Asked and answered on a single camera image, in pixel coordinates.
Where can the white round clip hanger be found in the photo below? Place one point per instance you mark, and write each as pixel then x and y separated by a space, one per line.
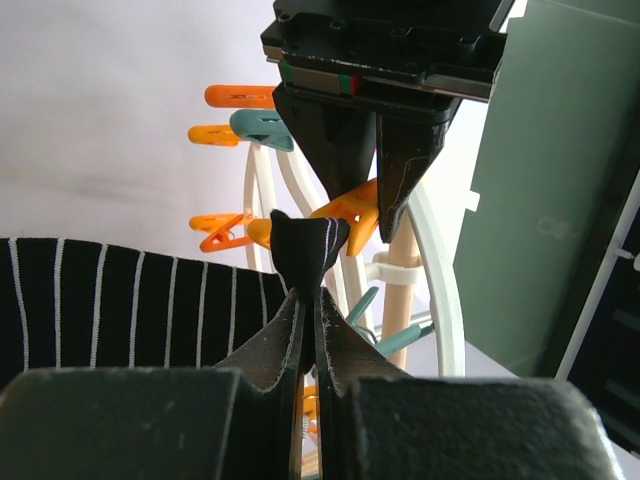
pixel 359 285

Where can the wooden hanger stand frame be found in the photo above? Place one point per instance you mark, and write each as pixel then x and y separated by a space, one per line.
pixel 398 301

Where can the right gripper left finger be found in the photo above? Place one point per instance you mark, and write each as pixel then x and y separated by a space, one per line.
pixel 239 419

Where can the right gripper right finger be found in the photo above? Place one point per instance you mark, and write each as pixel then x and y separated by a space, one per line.
pixel 379 422

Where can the teal clothes peg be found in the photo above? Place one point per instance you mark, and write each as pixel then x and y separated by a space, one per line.
pixel 262 126

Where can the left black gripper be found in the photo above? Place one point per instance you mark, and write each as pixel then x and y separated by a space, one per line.
pixel 409 59

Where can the orange clothes peg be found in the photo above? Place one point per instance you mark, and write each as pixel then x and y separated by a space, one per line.
pixel 240 96
pixel 345 220

